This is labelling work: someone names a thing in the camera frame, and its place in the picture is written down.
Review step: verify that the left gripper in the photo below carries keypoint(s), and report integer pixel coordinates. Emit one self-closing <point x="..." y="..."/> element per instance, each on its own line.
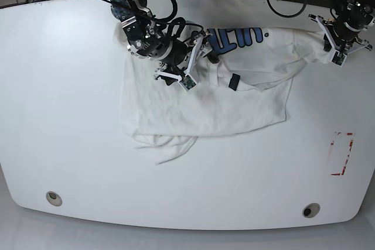
<point x="343" y="35"/>

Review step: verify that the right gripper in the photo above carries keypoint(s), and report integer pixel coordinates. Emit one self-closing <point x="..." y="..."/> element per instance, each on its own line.
<point x="182" y="58"/>

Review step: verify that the white printed T-shirt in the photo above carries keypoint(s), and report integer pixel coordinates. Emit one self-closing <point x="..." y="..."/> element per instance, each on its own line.
<point x="246" y="90"/>

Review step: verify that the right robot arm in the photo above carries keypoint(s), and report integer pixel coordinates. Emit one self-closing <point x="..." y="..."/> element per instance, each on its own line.
<point x="171" y="41"/>

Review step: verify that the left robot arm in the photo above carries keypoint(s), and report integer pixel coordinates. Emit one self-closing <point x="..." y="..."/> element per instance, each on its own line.
<point x="343" y="9"/>

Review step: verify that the red tape rectangle marking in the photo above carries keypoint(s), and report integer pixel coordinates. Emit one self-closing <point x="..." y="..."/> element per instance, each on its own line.
<point x="339" y="153"/>

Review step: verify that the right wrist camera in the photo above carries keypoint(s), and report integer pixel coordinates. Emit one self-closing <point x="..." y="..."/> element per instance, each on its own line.
<point x="187" y="83"/>

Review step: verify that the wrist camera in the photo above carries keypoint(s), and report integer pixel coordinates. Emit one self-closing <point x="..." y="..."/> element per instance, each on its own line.
<point x="339" y="58"/>
<point x="187" y="83"/>

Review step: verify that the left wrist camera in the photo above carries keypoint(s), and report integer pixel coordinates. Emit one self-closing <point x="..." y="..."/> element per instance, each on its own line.
<point x="339" y="58"/>

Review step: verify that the right table cable grommet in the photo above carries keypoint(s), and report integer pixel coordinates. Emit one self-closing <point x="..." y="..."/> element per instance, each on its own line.
<point x="311" y="210"/>

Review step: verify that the table cable grommet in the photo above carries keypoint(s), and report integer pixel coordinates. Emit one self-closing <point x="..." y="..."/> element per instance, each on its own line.
<point x="311" y="210"/>
<point x="54" y="199"/>

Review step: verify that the left table cable grommet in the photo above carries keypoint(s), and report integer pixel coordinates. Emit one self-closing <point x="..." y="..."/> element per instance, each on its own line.
<point x="54" y="199"/>

